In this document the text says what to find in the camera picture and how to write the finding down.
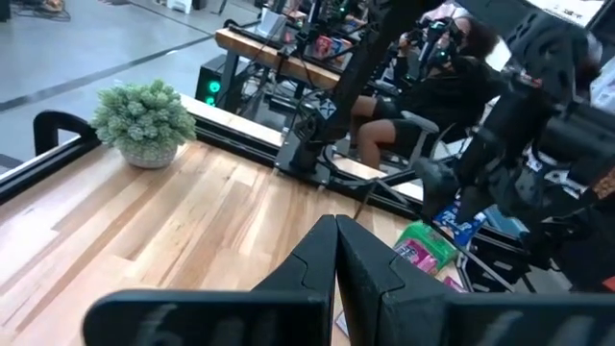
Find black curved bracket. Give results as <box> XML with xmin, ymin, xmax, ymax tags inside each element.
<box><xmin>32</xmin><ymin>109</ymin><xmax>100</xmax><ymax>158</ymax></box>

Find black computer tower green lights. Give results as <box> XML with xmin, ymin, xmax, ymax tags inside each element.
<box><xmin>194</xmin><ymin>54</ymin><xmax>228</xmax><ymax>108</ymax></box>

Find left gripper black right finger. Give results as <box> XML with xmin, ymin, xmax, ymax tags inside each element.
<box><xmin>335</xmin><ymin>214</ymin><xmax>615</xmax><ymax>346</ymax></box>

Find green Apple Jacks cereal box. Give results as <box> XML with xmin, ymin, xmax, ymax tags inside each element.
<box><xmin>401</xmin><ymin>219</ymin><xmax>459</xmax><ymax>271</ymax></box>

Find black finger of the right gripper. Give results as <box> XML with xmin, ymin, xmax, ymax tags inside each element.
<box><xmin>455</xmin><ymin>189</ymin><xmax>491</xmax><ymax>227</ymax></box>
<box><xmin>415</xmin><ymin>158</ymin><xmax>462</xmax><ymax>222</ymax></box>

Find wooden workbench black legs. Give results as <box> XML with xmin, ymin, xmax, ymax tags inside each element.
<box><xmin>214</xmin><ymin>27</ymin><xmax>343</xmax><ymax>111</ymax></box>

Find grey office chair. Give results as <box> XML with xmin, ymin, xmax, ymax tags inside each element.
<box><xmin>383</xmin><ymin>109</ymin><xmax>475</xmax><ymax>167</ymax></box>

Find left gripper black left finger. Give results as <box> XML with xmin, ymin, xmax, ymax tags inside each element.
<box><xmin>82</xmin><ymin>214</ymin><xmax>337</xmax><ymax>346</ymax></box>

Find person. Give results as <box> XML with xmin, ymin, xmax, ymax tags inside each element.
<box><xmin>349</xmin><ymin>13</ymin><xmax>513</xmax><ymax>170</ymax></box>

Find small red printed box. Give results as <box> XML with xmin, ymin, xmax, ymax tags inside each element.
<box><xmin>311</xmin><ymin>34</ymin><xmax>352</xmax><ymax>62</ymax></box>

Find blue Frosted Flakes cereal box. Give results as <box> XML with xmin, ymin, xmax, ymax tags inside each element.
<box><xmin>433</xmin><ymin>200</ymin><xmax>489</xmax><ymax>247</ymax></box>

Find white grey box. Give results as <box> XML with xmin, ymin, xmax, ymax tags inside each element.
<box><xmin>257</xmin><ymin>8</ymin><xmax>288</xmax><ymax>39</ymax></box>

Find pale green plant white pot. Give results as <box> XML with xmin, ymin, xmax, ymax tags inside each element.
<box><xmin>89</xmin><ymin>79</ymin><xmax>198</xmax><ymax>170</ymax></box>

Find pink Raisin Bran cereal box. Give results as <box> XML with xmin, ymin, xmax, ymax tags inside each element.
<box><xmin>392</xmin><ymin>238</ymin><xmax>441</xmax><ymax>277</ymax></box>

